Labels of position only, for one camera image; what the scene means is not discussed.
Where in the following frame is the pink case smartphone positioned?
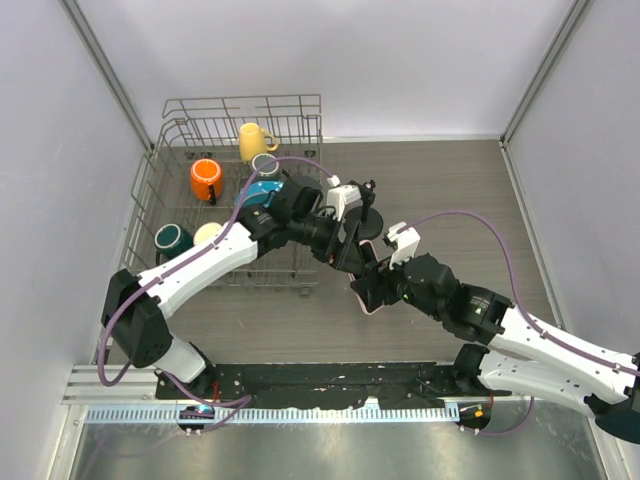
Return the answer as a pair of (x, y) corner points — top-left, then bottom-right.
(349, 257), (389, 315)

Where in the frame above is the yellow mug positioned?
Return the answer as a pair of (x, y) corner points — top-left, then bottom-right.
(238, 123), (279, 163)

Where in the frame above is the dark teal mug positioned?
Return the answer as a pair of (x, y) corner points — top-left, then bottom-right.
(154, 223), (194, 266)

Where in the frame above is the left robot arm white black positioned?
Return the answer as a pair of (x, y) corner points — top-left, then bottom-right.
(101, 175), (373, 399)

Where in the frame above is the cream mug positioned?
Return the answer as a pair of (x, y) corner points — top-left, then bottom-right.
(193, 222), (223, 246)

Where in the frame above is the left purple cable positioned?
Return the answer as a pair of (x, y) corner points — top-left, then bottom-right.
(96, 156), (337, 434)

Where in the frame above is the grey wire dish rack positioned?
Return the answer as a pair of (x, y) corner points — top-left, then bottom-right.
(120, 94), (323, 273)

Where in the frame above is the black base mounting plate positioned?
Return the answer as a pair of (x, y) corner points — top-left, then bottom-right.
(155, 360), (512, 409)

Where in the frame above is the aluminium frame rail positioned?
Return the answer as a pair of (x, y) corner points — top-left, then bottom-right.
(59, 0), (154, 152)

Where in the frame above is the white slotted cable duct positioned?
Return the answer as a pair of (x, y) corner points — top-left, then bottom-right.
(85, 403), (459, 425)

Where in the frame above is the black phone stand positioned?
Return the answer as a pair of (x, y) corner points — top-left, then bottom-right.
(344, 179), (384, 240)

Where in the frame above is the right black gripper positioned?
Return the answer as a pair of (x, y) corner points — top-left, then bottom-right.
(353, 244), (445, 321)

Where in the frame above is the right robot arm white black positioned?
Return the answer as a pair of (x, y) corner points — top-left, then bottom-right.
(351, 254), (639, 443)

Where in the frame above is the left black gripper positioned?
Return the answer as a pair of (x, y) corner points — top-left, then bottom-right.
(289, 209), (365, 274)

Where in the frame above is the orange mug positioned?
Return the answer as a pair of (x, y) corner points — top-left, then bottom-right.
(190, 158), (224, 205)

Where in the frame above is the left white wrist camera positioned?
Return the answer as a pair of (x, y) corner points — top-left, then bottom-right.
(325, 175), (361, 221)

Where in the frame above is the grey mug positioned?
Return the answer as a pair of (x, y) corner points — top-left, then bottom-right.
(250, 153), (281, 181)

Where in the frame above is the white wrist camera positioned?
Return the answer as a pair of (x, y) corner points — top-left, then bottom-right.
(325, 175), (361, 221)
(383, 222), (420, 270)

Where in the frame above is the blue ceramic plate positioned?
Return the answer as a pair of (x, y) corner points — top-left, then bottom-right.
(234, 181), (283, 206)

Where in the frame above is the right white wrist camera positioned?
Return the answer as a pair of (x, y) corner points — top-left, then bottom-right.
(383, 222), (420, 270)

